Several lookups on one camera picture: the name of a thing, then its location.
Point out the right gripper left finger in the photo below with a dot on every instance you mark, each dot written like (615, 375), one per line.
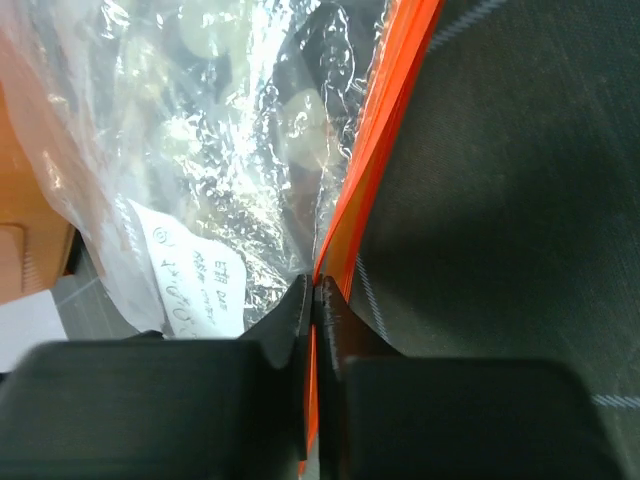
(148, 408)

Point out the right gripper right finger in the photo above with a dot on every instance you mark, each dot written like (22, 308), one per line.
(385, 415)

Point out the orange plastic basket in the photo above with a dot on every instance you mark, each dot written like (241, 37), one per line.
(37, 244)

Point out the clear zip bags stack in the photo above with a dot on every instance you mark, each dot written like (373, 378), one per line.
(208, 152)

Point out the black grid mat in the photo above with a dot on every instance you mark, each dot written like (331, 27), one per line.
(507, 221)

